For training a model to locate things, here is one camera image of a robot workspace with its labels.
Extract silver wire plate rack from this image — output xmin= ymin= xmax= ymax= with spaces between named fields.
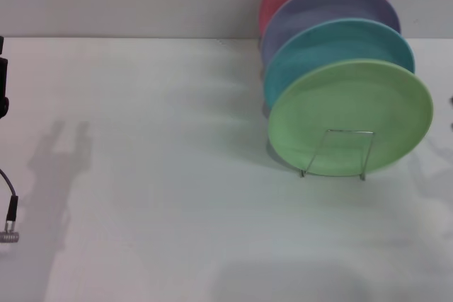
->
xmin=299 ymin=128 xmax=375 ymax=181

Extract green plastic plate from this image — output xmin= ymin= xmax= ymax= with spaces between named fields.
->
xmin=268 ymin=61 xmax=435 ymax=178

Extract light blue plastic plate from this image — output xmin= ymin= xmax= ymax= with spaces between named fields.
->
xmin=263 ymin=18 xmax=415 ymax=112

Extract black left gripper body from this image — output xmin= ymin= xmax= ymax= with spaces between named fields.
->
xmin=0 ymin=35 xmax=10 ymax=119

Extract purple plastic plate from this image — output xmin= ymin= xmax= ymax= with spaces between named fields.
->
xmin=260 ymin=0 xmax=403 ymax=66

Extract left arm cable with connector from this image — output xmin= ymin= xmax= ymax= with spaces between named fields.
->
xmin=0 ymin=169 xmax=21 ymax=245

